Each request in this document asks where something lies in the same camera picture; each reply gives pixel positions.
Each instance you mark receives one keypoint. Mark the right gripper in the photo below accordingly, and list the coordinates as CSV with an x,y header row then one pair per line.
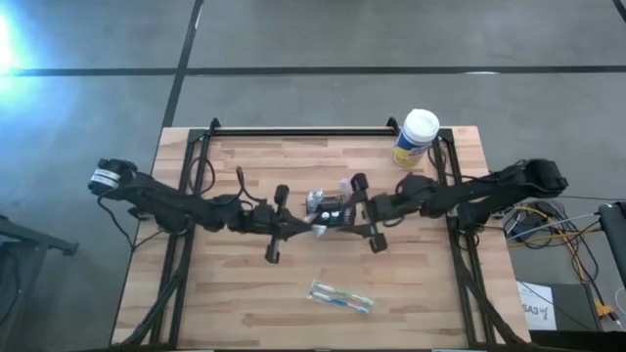
x,y
381,209

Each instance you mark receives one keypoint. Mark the black pole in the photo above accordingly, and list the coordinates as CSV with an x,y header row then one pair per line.
x,y
613,230

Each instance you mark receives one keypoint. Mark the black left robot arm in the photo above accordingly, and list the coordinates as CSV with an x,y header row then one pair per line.
x,y
161,203

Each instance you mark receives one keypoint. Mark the green toothbrush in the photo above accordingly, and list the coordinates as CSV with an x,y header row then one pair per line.
x,y
320,231
342,292

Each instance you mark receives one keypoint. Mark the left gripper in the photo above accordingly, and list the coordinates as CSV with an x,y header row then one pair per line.
x,y
266,219

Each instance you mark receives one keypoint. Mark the clear-wrapped toothbrush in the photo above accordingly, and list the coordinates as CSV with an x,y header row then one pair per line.
x,y
314,199
345,186

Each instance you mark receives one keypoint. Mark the Lysol wipes canister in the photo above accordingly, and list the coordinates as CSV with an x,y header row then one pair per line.
x,y
415,134

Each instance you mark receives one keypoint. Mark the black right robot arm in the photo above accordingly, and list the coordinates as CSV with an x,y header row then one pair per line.
x,y
489,188

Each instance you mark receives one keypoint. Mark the white paper sheet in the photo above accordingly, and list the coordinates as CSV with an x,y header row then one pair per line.
x,y
535,305

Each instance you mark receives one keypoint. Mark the black floor stand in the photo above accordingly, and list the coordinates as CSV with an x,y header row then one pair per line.
x,y
29,233

